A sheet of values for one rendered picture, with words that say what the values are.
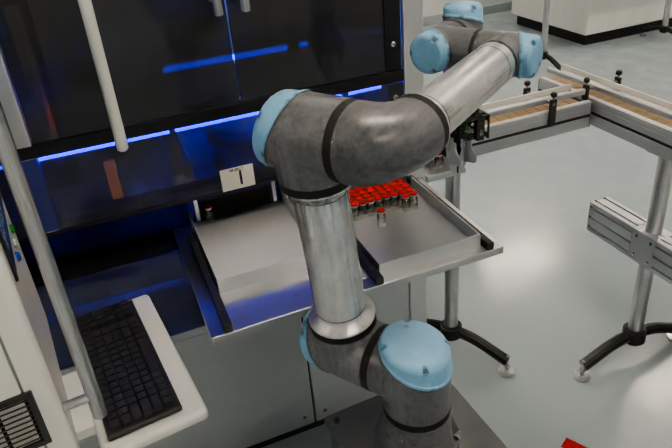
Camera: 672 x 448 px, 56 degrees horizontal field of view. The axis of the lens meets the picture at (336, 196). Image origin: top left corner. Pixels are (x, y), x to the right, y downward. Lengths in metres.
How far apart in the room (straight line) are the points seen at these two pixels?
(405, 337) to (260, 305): 0.43
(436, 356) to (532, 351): 1.56
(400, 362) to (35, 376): 0.58
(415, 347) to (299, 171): 0.36
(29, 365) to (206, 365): 0.85
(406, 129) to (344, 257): 0.26
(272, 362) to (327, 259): 1.03
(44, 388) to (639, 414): 1.88
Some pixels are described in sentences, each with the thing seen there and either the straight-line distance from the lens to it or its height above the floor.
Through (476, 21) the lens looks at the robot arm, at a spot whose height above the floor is 1.42.
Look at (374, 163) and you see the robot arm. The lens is 0.80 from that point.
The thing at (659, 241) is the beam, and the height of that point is 0.55.
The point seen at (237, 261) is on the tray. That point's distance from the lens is 1.54.
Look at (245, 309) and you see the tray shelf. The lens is 1.39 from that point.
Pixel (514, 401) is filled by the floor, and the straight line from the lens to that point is 2.40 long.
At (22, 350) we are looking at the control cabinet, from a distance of 1.12.
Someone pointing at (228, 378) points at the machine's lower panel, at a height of 0.39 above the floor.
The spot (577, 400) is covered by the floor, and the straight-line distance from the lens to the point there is 2.44.
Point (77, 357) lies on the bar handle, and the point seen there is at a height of 1.03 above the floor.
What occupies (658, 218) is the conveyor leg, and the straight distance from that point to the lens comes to 2.28.
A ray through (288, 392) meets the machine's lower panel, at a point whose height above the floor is 0.26.
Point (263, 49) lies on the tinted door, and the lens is 1.54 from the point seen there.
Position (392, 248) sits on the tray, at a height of 0.88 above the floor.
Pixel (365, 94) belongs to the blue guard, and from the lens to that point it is 1.66.
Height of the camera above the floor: 1.72
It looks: 28 degrees down
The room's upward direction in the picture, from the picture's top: 5 degrees counter-clockwise
